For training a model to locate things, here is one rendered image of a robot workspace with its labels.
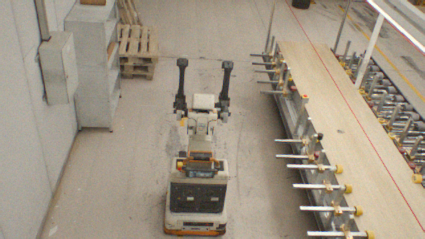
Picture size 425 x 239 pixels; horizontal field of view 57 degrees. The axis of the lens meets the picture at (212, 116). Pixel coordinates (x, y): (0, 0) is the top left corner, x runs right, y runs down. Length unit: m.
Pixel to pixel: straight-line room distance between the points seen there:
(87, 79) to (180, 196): 2.00
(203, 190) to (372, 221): 1.49
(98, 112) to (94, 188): 1.08
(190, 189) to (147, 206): 0.83
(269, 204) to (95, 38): 2.75
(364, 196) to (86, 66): 3.35
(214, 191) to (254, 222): 0.80
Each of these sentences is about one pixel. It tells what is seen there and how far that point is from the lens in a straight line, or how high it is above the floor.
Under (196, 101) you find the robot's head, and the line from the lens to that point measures 3.61.
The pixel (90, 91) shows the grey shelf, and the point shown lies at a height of 0.63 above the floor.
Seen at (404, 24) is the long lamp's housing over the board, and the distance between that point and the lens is 3.22.
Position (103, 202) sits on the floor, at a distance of 4.51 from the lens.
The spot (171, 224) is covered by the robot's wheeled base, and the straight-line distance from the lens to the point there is 3.99.
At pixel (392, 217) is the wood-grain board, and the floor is 0.90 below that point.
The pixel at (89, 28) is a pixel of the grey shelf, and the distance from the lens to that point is 4.69.
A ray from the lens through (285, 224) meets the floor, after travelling 4.46.
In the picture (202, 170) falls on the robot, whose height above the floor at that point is 0.94.
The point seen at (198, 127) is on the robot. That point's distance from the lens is 3.67.
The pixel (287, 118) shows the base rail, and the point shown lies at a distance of 4.72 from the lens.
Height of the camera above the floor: 3.32
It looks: 35 degrees down
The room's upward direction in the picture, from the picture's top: 6 degrees clockwise
